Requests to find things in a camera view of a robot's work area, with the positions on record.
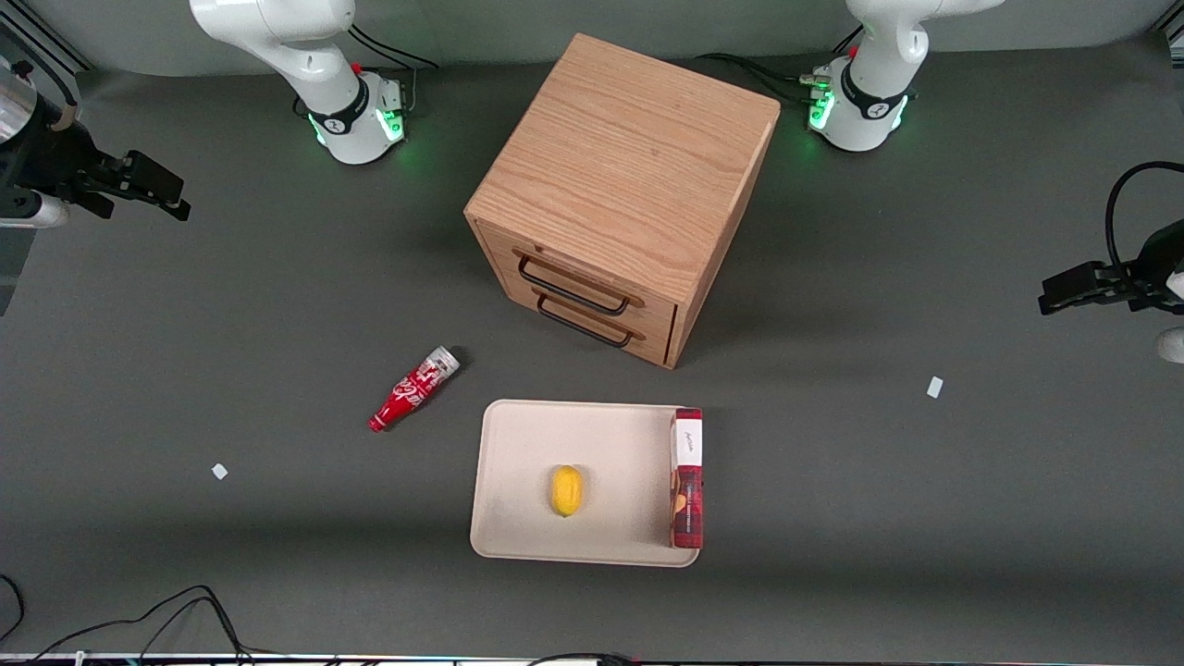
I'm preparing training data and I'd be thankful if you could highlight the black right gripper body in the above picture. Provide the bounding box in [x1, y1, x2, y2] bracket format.
[0, 92, 126, 206]

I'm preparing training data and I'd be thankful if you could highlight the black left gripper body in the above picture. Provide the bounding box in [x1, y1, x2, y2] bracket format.
[1121, 220, 1184, 314]

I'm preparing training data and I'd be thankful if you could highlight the red coke bottle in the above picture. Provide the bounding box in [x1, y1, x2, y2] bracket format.
[367, 345, 463, 434]

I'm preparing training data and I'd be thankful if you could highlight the beige plastic tray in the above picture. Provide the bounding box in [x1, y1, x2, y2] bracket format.
[469, 399, 703, 568]

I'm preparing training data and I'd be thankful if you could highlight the wooden drawer front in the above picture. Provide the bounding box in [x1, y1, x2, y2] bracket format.
[495, 282, 679, 368]
[474, 220, 683, 339]

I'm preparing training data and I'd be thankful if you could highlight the red snack box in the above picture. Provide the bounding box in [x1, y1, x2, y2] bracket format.
[668, 407, 705, 550]

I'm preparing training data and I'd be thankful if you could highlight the wooden drawer cabinet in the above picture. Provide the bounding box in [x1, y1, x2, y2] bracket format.
[464, 33, 782, 370]

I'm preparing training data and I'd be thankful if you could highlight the yellow lemon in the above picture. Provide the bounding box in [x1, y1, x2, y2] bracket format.
[550, 465, 585, 519]

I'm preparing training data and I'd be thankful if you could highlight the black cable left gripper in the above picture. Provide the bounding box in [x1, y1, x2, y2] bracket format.
[1104, 161, 1184, 278]

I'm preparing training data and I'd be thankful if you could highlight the aluminium frame rail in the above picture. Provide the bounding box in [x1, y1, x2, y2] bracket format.
[0, 0, 95, 75]

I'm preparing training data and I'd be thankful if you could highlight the black base cable right arm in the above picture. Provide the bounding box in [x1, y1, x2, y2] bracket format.
[294, 22, 441, 119]

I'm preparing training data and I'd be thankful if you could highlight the black base cable arm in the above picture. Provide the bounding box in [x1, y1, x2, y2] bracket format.
[696, 26, 867, 105]
[294, 22, 441, 119]

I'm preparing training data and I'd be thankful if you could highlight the black base cable left arm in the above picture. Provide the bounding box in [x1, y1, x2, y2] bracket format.
[696, 26, 867, 105]

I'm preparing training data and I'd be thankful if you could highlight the black metal drawer handle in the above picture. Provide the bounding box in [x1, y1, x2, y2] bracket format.
[517, 254, 634, 317]
[536, 294, 636, 350]

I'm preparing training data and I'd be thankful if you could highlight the black floor cable loop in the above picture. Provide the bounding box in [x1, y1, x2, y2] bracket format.
[0, 573, 26, 645]

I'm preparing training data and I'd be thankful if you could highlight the black cable along table edge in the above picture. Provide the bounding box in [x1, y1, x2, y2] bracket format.
[525, 651, 641, 666]

